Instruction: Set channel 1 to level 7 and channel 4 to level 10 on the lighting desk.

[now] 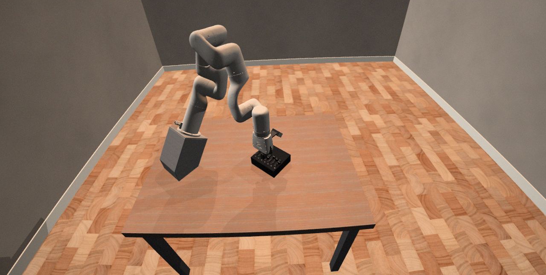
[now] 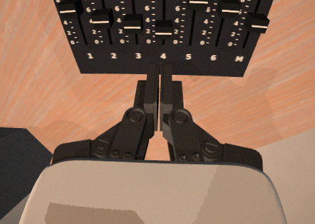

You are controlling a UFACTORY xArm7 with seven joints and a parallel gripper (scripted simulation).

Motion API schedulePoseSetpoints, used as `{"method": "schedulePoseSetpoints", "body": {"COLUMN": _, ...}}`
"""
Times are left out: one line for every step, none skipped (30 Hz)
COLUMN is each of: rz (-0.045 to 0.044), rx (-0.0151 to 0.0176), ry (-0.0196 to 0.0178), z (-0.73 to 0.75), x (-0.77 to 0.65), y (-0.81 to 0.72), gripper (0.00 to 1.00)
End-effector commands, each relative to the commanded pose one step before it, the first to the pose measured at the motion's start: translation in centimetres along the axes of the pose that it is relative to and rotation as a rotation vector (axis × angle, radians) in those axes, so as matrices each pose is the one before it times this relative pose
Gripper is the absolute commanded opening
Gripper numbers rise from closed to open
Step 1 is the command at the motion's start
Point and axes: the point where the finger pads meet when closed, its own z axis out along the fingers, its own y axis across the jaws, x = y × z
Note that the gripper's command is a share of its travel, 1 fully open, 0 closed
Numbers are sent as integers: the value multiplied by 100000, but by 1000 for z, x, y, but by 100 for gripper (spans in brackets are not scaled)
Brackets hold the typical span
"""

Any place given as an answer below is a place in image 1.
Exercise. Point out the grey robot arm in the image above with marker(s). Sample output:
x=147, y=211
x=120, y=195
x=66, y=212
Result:
x=214, y=65

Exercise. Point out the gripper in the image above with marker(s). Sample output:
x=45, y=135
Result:
x=264, y=145

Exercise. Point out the black lighting desk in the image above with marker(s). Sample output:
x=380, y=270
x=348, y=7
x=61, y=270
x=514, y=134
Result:
x=274, y=163

